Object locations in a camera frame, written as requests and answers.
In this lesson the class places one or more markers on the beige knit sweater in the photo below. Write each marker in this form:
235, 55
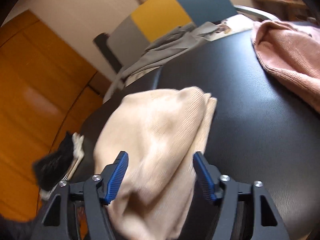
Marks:
155, 135

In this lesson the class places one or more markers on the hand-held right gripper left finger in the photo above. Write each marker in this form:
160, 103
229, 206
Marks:
117, 177

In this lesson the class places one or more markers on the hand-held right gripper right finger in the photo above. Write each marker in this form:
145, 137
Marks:
203, 177

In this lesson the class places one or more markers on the grey yellow blue chair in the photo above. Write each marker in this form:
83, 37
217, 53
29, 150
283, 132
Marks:
200, 0

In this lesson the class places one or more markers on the pink knit sweater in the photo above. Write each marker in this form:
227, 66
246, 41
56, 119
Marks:
290, 55

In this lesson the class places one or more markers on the black white furry thing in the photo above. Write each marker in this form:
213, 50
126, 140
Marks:
55, 162

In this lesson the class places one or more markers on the black leather bench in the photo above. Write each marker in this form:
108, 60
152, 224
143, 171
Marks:
250, 130

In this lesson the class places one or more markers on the dark grey upright board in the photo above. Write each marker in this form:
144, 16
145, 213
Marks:
107, 52

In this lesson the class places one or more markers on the cream cushion blue print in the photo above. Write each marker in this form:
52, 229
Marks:
140, 76

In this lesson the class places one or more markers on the cream cushion dog print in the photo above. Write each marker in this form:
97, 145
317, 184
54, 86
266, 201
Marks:
237, 26

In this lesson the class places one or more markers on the grey garment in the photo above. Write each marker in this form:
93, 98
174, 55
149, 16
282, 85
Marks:
170, 45

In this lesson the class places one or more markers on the wooden desk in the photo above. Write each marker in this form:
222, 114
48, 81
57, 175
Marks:
287, 7

